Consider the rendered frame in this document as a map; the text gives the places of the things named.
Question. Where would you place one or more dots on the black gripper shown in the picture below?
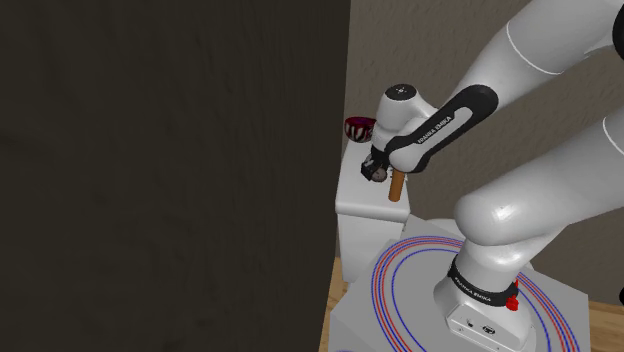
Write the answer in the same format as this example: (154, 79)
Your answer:
(372, 164)

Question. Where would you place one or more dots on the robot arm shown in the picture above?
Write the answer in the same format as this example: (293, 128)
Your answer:
(516, 209)

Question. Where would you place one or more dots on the grey round ball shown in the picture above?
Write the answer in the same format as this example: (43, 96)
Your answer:
(379, 175)

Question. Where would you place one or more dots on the white toilet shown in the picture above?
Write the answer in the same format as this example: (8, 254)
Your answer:
(363, 195)

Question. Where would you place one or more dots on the brown wooden cylinder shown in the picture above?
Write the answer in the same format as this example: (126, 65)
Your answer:
(396, 187)

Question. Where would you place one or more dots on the red and white striped bowl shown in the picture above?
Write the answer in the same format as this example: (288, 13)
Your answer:
(358, 128)

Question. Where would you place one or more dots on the grey patterned robot stand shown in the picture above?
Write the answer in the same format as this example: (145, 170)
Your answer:
(419, 273)

